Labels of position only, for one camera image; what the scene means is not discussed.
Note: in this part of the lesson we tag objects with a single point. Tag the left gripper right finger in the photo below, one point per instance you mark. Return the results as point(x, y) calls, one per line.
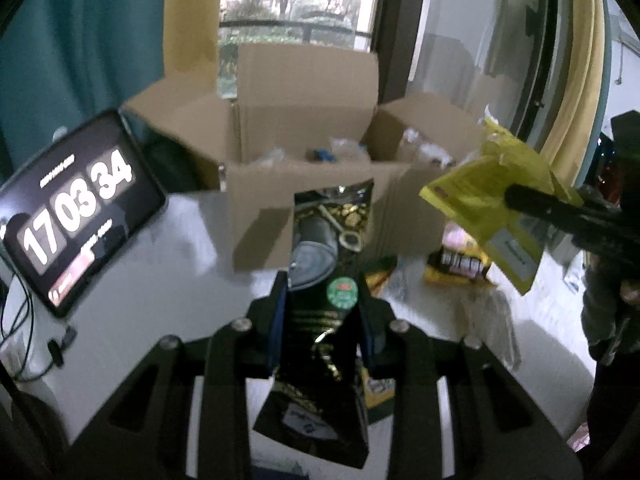
point(373, 324)

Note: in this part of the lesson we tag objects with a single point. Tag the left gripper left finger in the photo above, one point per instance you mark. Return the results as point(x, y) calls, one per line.
point(267, 316)

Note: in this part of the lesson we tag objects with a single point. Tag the black gold snack bag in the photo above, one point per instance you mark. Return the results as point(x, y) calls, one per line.
point(316, 402)

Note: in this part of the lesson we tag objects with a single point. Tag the open cardboard box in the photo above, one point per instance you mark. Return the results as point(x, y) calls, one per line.
point(308, 117)

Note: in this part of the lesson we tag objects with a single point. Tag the yellow curtain left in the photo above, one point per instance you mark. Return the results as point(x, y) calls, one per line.
point(190, 37)

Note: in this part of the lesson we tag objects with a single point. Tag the tablet showing clock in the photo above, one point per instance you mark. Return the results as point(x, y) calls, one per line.
point(69, 210)

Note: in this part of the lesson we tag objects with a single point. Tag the operator hand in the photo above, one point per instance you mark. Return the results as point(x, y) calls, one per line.
point(610, 323)

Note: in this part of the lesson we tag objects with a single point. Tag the yellow curtain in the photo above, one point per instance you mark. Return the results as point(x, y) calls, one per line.
point(573, 137)
point(190, 37)

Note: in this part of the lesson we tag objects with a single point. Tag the black window frame post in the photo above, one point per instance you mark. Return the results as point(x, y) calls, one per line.
point(394, 35)

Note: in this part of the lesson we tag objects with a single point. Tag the yellow curtain right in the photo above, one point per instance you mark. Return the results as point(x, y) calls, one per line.
point(573, 137)

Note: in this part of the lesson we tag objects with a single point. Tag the yellow black pink snack bag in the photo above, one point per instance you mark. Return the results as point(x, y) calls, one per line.
point(459, 261)

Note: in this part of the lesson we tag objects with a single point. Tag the teal curtain left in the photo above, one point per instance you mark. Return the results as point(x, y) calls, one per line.
point(64, 61)

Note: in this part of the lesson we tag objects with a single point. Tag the black balcony railing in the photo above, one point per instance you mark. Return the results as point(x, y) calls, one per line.
point(325, 33)

